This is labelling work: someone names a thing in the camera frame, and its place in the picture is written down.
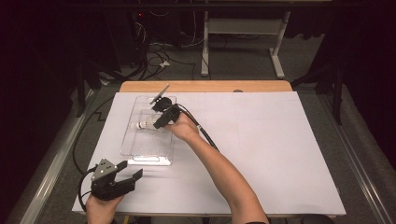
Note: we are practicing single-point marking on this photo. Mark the black stand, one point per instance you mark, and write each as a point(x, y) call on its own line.
point(337, 99)
point(81, 90)

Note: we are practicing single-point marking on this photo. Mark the aluminium rail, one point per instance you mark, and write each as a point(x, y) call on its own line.
point(358, 161)
point(56, 165)

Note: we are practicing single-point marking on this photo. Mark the person's left hand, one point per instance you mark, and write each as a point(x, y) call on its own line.
point(99, 211)

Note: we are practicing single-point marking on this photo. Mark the dark curtain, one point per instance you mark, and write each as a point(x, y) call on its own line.
point(31, 77)
point(367, 62)

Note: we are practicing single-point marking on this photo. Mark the white metal stand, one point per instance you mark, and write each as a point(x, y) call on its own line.
point(243, 26)

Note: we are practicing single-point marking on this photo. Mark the wooden table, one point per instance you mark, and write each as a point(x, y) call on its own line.
point(205, 86)

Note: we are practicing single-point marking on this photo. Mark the white board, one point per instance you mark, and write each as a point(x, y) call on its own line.
point(264, 140)

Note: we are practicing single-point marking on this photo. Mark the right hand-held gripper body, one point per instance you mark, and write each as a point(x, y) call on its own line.
point(162, 105)

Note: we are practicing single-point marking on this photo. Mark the dark equipment with red light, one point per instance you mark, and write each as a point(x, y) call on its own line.
point(140, 14)

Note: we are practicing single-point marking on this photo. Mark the person's right hand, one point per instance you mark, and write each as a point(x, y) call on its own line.
point(185, 129)

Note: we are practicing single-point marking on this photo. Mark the white plug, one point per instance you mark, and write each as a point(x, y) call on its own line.
point(165, 63)

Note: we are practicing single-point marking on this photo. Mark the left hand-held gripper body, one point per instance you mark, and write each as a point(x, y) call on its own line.
point(106, 188)

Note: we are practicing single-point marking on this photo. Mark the clear plastic tray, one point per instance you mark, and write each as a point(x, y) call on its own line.
point(146, 143)

